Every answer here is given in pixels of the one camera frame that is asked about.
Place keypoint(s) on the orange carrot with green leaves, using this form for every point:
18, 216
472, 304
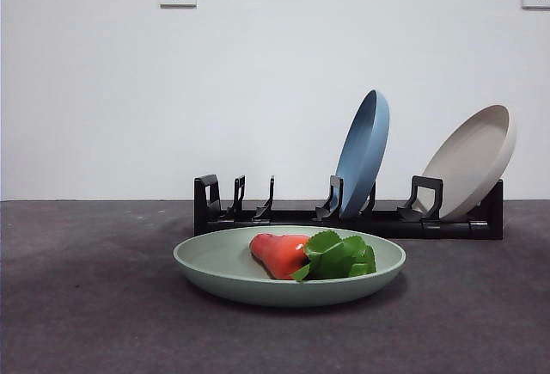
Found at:
277, 253

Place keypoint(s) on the light green plate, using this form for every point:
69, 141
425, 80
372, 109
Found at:
215, 262

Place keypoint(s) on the blue plate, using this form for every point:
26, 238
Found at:
361, 159

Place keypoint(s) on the black plate rack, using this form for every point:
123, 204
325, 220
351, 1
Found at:
447, 230

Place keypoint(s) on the beige plate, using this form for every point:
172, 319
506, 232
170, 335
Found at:
466, 163

